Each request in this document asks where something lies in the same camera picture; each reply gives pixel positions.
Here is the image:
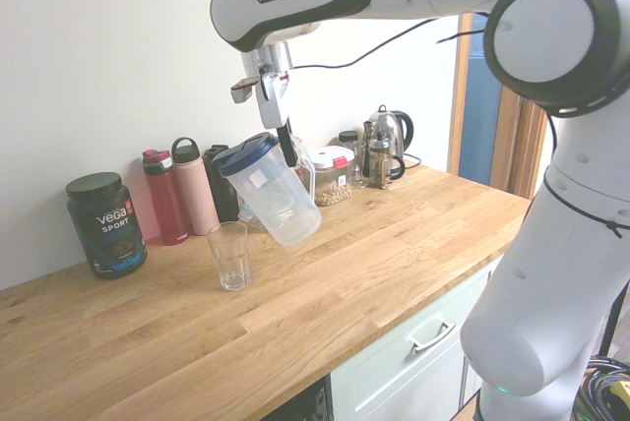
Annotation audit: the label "glass french press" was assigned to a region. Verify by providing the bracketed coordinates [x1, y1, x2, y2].
[366, 121, 408, 192]

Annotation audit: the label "dark appliance under counter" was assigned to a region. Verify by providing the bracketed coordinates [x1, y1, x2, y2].
[255, 375, 335, 421]

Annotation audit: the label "coiled black cable bundle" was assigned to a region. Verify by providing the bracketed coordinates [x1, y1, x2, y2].
[576, 354, 630, 421]

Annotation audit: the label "wooden door frame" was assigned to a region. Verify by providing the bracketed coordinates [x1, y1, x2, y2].
[446, 12, 550, 202]

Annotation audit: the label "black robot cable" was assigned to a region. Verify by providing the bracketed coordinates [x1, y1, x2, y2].
[288, 15, 488, 71]

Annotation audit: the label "steel electric kettle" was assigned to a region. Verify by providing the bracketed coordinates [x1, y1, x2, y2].
[362, 104, 416, 171]

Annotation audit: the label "yellow power box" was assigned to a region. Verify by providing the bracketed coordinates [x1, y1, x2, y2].
[608, 380, 630, 421]

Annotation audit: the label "pink metal water bottle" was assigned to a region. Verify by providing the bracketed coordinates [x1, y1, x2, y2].
[170, 136, 221, 237]

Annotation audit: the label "food container red clips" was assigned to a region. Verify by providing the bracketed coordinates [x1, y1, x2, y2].
[308, 146, 356, 208]

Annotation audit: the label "blue door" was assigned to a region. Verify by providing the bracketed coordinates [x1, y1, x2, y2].
[466, 12, 504, 192]

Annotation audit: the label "black stand pole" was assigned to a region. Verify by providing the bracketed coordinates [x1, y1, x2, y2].
[598, 300, 620, 358]

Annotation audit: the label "black Vega protein tub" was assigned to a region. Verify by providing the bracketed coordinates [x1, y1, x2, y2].
[65, 171, 149, 281]

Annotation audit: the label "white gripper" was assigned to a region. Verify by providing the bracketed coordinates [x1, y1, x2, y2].
[254, 71, 300, 169]

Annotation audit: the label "clear pitcher blue lid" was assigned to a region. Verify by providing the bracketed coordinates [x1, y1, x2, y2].
[218, 131, 324, 249]

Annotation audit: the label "clear glass jar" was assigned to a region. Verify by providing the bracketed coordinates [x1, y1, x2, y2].
[343, 140, 368, 190]

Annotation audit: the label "silver drawer handle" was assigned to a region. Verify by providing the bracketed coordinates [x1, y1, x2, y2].
[407, 318, 457, 354]

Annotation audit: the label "clear drinking glass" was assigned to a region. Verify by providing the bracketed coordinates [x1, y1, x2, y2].
[205, 220, 254, 293]

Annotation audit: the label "black shaker bottle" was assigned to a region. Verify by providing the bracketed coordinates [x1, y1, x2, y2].
[202, 144, 241, 224]

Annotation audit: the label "red water bottle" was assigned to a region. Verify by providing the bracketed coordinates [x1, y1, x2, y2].
[141, 148, 191, 247]

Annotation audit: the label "pale green drawer front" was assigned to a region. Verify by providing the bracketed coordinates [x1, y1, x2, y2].
[328, 252, 506, 421]

